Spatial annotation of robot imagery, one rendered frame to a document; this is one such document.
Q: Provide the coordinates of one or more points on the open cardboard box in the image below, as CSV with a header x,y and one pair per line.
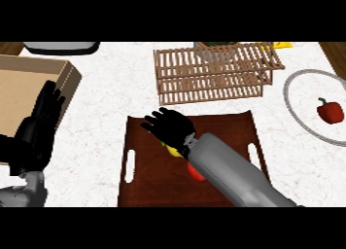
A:
x,y
16,97

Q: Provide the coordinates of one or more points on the yellow packet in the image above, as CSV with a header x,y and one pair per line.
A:
x,y
278,45

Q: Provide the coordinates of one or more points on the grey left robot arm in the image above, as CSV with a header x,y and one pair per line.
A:
x,y
19,193

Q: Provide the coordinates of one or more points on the grey and black appliance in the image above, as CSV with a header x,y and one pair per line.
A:
x,y
59,47

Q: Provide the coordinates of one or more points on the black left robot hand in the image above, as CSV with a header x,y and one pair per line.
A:
x,y
36,136

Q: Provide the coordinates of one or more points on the brown wooden tray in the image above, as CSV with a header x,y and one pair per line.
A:
x,y
151,175

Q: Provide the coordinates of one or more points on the wooden slatted tiered shelf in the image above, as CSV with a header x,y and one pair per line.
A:
x,y
213,73

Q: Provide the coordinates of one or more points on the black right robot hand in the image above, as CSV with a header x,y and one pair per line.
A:
x,y
172,128

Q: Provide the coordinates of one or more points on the red tomato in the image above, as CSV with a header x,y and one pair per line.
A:
x,y
195,172

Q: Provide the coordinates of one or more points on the red bell pepper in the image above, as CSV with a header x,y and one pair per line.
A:
x,y
330,111

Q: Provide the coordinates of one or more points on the white plate with grey rim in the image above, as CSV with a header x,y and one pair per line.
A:
x,y
314,107

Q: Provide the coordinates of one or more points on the brown wooden panel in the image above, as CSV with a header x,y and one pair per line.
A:
x,y
342,60
5,48

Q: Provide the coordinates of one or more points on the grey pot with plant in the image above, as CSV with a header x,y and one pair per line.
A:
x,y
217,52

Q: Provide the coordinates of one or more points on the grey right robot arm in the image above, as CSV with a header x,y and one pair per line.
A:
x,y
237,176

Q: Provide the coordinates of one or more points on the yellow lemon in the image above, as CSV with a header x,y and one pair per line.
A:
x,y
173,151

